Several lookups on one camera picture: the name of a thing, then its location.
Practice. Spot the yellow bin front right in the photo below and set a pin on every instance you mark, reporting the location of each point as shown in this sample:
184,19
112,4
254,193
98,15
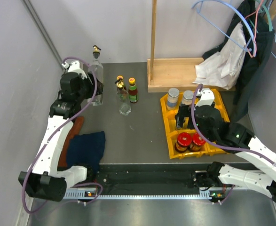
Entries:
213,150

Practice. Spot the silver lid spice jar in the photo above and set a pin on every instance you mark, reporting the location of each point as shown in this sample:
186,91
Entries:
172,98
187,97

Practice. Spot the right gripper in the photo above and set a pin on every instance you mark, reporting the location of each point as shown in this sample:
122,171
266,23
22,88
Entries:
184,111

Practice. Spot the red sauce bottle yellow cap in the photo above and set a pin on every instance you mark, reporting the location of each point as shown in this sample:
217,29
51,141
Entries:
133,92

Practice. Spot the white crumpled cloth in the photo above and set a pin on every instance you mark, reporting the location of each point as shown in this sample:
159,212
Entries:
223,68

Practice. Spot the yellow bin back right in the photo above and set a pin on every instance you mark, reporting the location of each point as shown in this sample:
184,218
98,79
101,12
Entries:
218,100

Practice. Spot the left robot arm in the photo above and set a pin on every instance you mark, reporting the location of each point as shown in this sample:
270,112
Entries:
115,150

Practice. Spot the yellow bin middle right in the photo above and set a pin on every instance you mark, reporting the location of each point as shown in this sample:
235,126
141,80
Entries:
224,115

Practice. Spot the clear bottle gold pourer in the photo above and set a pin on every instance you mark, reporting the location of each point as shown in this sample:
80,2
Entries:
97,68

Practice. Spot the yellow bin back left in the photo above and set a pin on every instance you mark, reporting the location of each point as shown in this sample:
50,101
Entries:
163,101

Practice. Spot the yellow bin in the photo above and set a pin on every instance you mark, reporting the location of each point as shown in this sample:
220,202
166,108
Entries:
218,100
213,150
170,124
224,115
173,154
163,101

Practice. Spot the wooden pole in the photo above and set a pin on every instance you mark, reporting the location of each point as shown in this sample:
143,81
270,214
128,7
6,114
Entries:
153,34

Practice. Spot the clear bottle red label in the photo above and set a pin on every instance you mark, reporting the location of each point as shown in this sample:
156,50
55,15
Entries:
123,102

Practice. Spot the green clothes hanger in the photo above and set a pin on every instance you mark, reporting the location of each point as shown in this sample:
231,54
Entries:
265,9

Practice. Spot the green bottle gold pourer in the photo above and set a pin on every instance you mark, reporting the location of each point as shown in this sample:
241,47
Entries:
120,82

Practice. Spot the navy blue cloth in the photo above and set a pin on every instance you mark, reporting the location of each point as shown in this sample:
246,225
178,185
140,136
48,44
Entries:
86,149

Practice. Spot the yellow bin front left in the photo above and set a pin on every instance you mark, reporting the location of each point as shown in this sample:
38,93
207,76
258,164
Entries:
173,154

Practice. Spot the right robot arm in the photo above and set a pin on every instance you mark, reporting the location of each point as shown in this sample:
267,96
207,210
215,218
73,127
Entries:
236,139

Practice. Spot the red lid jar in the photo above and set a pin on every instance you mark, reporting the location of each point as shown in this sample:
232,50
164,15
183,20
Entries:
197,143
183,142

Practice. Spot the dark green jacket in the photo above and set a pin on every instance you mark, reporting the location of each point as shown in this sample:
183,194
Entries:
252,68

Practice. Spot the brown orange cloth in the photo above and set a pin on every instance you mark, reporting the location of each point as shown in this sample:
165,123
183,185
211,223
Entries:
75,130

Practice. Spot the pink clothes hanger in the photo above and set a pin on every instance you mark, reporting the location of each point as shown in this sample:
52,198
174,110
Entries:
256,12

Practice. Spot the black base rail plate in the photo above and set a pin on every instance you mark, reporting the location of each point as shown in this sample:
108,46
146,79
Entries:
134,180

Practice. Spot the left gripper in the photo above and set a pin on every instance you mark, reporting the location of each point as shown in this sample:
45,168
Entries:
96,88

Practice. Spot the blue clothes hanger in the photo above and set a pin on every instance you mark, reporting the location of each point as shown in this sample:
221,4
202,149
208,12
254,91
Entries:
250,44

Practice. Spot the yellow bin middle left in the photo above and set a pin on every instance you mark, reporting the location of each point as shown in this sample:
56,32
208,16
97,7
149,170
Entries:
170,124

